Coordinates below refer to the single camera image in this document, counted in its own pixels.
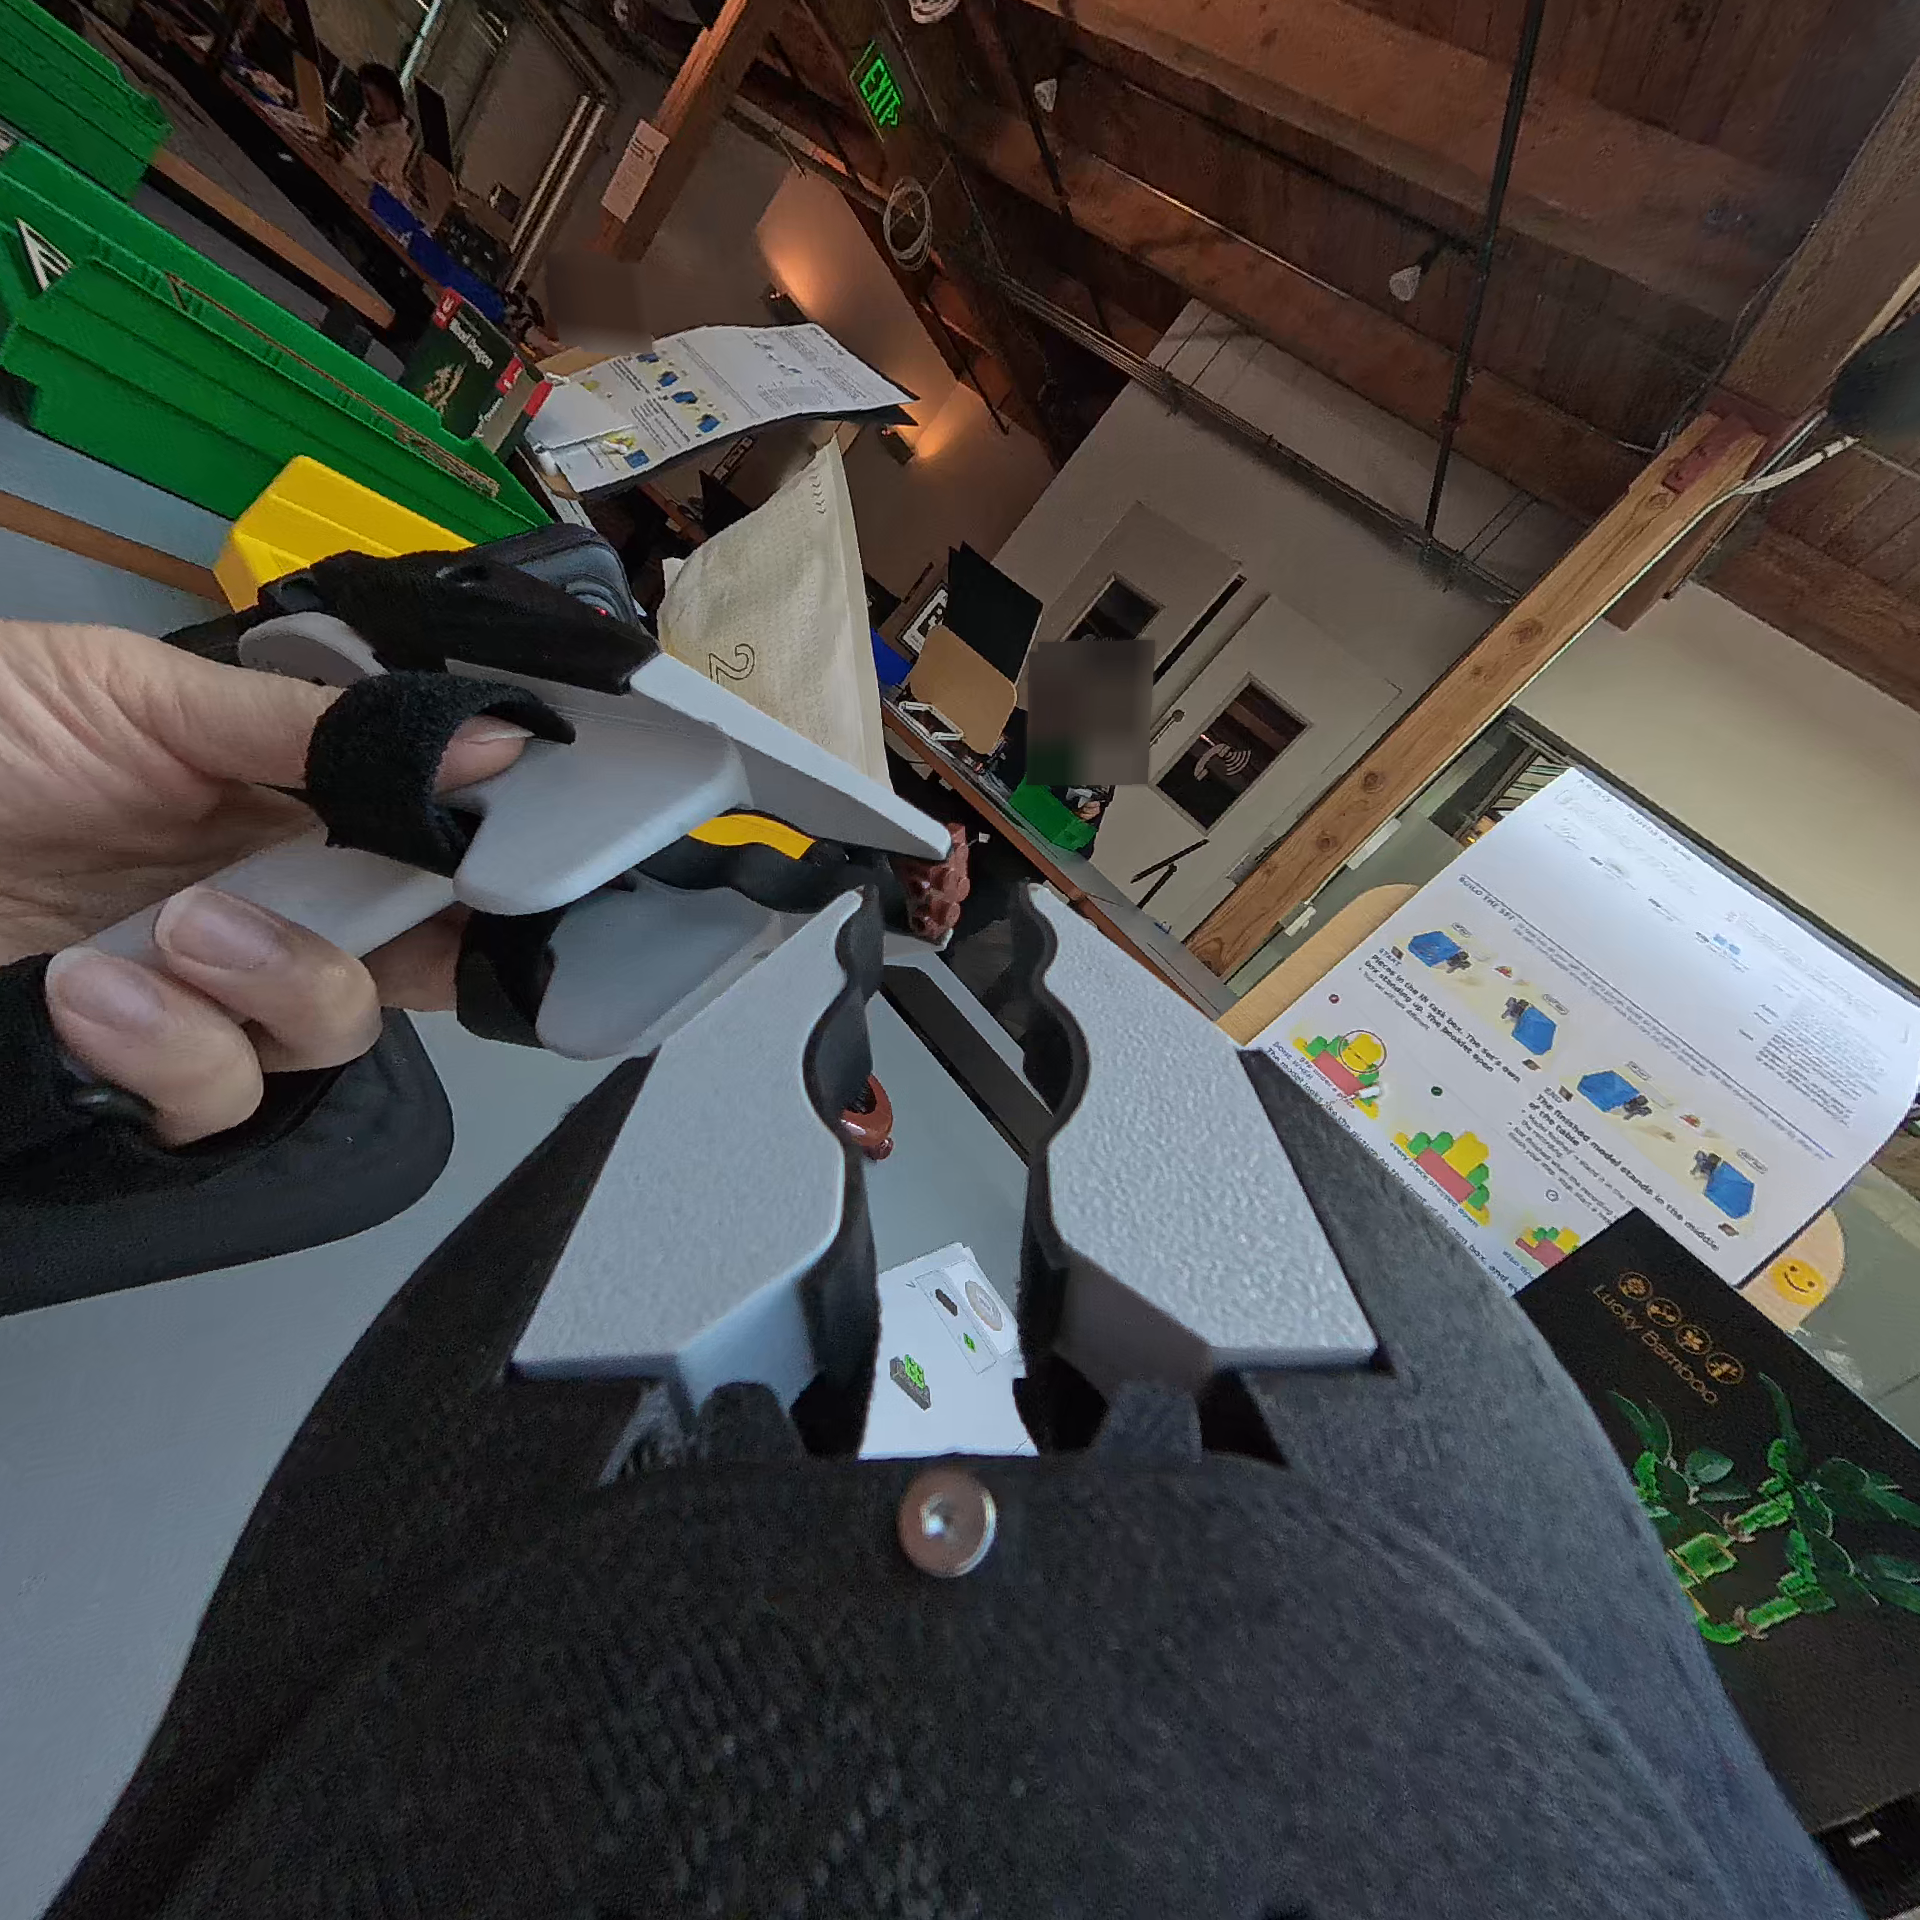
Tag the tan chair back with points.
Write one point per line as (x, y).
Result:
(963, 681)

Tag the printed paper bag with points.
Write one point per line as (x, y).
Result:
(795, 615)

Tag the black flat panel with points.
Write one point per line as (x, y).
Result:
(993, 599)

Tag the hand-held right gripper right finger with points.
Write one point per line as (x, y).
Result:
(1184, 1201)

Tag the green tree picture box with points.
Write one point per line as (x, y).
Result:
(457, 369)

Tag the black ceiling pipe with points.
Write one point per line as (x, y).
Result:
(1484, 255)

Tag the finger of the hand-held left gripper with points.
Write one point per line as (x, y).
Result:
(779, 749)
(705, 961)

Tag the large white instruction sheet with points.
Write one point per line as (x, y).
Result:
(1635, 1020)

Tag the large green plastic bin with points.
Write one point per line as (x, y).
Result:
(224, 388)

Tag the reddish-brown round brick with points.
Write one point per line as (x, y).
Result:
(868, 1120)

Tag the yellow plastic bin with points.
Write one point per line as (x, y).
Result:
(323, 524)

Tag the folded white instruction sheet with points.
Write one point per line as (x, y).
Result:
(720, 388)

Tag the yellow smiley sticker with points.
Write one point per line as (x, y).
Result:
(1794, 1281)

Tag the white pendant lamp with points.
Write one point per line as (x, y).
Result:
(1410, 276)

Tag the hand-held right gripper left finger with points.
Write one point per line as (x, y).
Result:
(705, 1184)

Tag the wooden support post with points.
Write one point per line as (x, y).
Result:
(1500, 674)

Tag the small green plastic bin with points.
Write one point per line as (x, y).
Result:
(76, 75)

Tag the small white printed card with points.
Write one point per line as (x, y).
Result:
(945, 1336)

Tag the green lit ceiling sign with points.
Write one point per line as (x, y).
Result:
(877, 84)

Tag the long wooden table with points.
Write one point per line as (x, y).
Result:
(269, 234)

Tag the person's left hand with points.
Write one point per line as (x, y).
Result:
(118, 780)

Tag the white paper notice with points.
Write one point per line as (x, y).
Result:
(641, 168)

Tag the black bamboo picture box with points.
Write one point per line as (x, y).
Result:
(1724, 1425)

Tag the reddish-brown toy brick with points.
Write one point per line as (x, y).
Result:
(930, 900)

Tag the grey desk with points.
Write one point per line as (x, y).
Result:
(181, 1500)

